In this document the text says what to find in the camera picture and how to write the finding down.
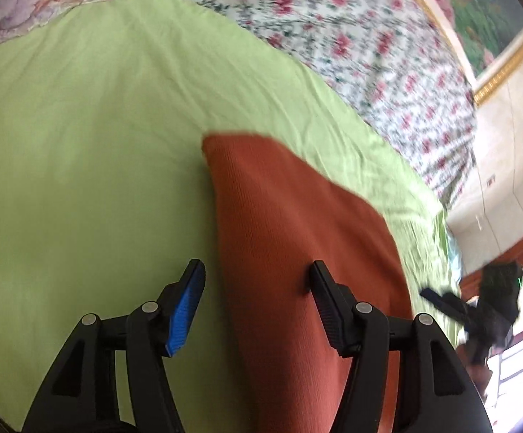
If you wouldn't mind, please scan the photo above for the brown wooden baseboard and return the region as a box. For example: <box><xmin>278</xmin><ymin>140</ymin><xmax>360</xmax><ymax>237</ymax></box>
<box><xmin>459</xmin><ymin>238</ymin><xmax>523</xmax><ymax>300</ymax></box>

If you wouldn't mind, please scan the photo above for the floral rose bedspread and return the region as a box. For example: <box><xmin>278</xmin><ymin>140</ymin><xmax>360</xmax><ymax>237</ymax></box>
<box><xmin>53</xmin><ymin>0</ymin><xmax>479</xmax><ymax>209</ymax></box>

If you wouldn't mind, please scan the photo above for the orange knit sweater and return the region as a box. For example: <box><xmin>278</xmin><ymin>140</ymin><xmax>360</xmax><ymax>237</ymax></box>
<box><xmin>202</xmin><ymin>134</ymin><xmax>412</xmax><ymax>432</ymax></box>

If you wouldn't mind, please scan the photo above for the right hand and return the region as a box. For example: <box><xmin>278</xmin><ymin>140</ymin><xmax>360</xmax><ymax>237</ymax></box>
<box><xmin>455</xmin><ymin>344</ymin><xmax>492</xmax><ymax>401</ymax></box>

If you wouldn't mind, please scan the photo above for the gold framed landscape painting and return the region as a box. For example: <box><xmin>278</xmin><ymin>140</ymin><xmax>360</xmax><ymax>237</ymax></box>
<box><xmin>415</xmin><ymin>0</ymin><xmax>523</xmax><ymax>106</ymax></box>

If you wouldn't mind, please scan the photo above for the light green bed sheet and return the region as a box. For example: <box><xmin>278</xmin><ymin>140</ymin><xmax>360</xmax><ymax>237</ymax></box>
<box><xmin>0</xmin><ymin>0</ymin><xmax>452</xmax><ymax>432</ymax></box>

